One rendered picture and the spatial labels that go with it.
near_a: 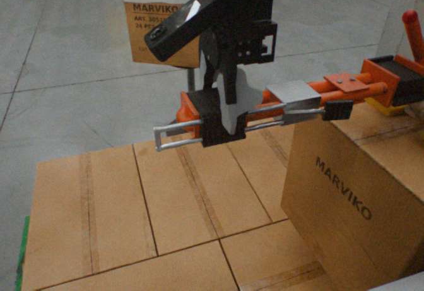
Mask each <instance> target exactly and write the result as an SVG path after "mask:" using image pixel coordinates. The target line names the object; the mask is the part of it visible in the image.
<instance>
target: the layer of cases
mask: <svg viewBox="0 0 424 291"><path fill-rule="evenodd" d="M294 127H295V124H289V125H286V126H280V125H277V126H271V127H268V128H262V129H260V130H255V131H250V132H246V133H245V134H246V138H245V139H242V140H239V141H233V142H229V143H224V144H220V145H214V146H209V147H206V148H203V146H202V144H201V142H199V143H193V144H190V145H184V146H178V147H175V148H168V149H165V150H162V151H161V152H157V151H156V147H155V146H156V144H155V140H151V141H145V142H140V143H134V144H133V145H132V144H130V145H124V146H117V147H113V148H107V149H103V150H97V151H93V152H90V153H84V154H79V155H73V156H70V157H63V158H57V159H53V160H47V161H43V162H37V168H36V174H35V184H34V189H33V199H32V209H31V214H30V224H29V230H28V239H27V245H26V254H25V264H24V270H23V279H22V285H21V291H339V290H338V289H337V288H336V286H335V285H334V283H333V282H332V280H331V279H330V277H329V275H328V274H327V273H326V272H325V271H324V269H323V268H322V266H321V265H320V263H319V262H318V260H317V258H316V257H315V256H314V254H313V253H312V251H311V250H310V249H309V248H308V245H306V243H305V241H304V240H303V239H302V237H301V236H300V234H299V233H298V230H297V229H296V228H295V227H294V226H293V224H292V223H291V221H290V220H289V219H288V217H287V215H286V213H285V212H284V211H283V209H282V208H281V207H280V202H281V199H282V195H283V188H284V183H285V176H286V169H287V165H288V158H289V154H290V150H291V146H292V139H293V132H294ZM133 147H134V151H133ZM134 154H135V156H134ZM135 158H136V159H135Z"/></svg>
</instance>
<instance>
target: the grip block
mask: <svg viewBox="0 0 424 291"><path fill-rule="evenodd" d="M393 59H394V60H393ZM362 73H369V74H370V75H371V76H372V82H371V83H370V84H369V85H371V84H375V83H381V82H384V83H385V84H387V86H388V91H387V93H386V94H384V95H379V96H375V97H372V98H373V99H374V100H376V101H378V102H379V103H380V104H382V105H383V106H384V107H386V108H389V107H390V106H391V102H392V101H393V102H392V106H393V107H400V106H404V105H406V104H412V103H415V102H421V101H423V100H424V66H423V65H421V64H418V63H417V62H414V61H412V60H410V59H408V58H406V57H403V56H401V55H399V54H396V56H395V58H394V56H390V55H387V56H383V57H376V58H371V59H364V61H363V65H362V70H361V73H360V74H362Z"/></svg>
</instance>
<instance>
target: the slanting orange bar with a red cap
mask: <svg viewBox="0 0 424 291"><path fill-rule="evenodd" d="M402 21H403V23H404V28H405V30H406V34H407V38H408V39H409V44H410V46H411V50H412V53H413V57H414V60H415V62H417V63H418V64H421V65H423V66H424V41H423V35H422V32H421V28H420V22H419V19H418V13H417V12H416V11H415V10H413V9H409V10H407V11H405V12H404V13H403V16H402Z"/></svg>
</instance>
